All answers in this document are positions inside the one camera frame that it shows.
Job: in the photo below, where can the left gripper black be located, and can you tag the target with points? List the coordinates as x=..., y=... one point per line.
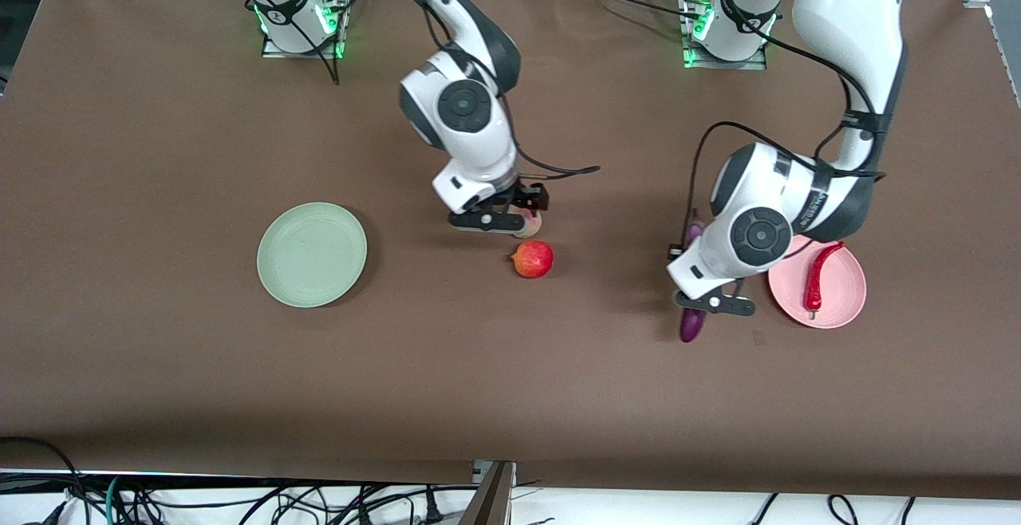
x=672, y=250

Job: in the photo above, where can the yellow pink peach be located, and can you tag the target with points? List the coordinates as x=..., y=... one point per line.
x=530, y=228

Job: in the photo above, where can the red chili pepper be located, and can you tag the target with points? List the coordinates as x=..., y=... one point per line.
x=815, y=286

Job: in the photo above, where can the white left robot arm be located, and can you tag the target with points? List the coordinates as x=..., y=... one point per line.
x=845, y=30

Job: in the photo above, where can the purple eggplant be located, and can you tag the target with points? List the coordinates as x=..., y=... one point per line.
x=691, y=327

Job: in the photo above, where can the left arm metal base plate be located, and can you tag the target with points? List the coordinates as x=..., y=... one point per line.
x=726, y=65

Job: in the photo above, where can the light green plate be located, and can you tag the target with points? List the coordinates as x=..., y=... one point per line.
x=311, y=254

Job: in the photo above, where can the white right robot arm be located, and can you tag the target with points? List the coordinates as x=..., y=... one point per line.
x=471, y=134

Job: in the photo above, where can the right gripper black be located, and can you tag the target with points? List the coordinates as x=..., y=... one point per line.
x=530, y=195

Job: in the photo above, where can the aluminium camera post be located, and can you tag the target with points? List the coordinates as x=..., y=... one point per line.
x=490, y=501

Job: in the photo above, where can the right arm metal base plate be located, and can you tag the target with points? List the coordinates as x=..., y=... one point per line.
x=275, y=52

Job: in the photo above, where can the pink plate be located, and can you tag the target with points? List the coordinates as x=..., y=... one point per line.
x=841, y=294

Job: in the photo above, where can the red pomegranate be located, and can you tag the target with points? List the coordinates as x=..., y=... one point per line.
x=533, y=260

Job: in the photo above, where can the brown table cover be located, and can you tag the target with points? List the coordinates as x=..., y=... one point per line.
x=478, y=389

